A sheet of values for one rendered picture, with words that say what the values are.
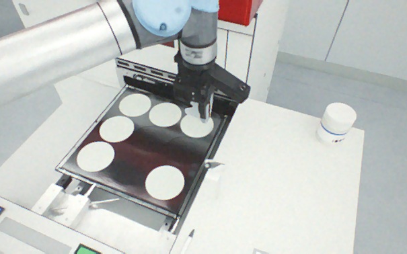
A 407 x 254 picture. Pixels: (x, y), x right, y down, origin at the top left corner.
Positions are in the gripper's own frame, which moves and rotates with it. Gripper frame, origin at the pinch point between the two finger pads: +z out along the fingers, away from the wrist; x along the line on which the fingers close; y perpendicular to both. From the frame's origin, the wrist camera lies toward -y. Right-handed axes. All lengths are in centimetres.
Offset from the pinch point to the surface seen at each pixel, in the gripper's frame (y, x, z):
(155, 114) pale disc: 19.1, -6.7, 11.2
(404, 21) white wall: -83, -159, 51
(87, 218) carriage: 22.3, 28.8, 13.2
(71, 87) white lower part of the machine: 65, -23, 27
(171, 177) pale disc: 6.0, 12.7, 11.4
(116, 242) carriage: 12.7, 32.2, 13.2
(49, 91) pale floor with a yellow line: 146, -77, 100
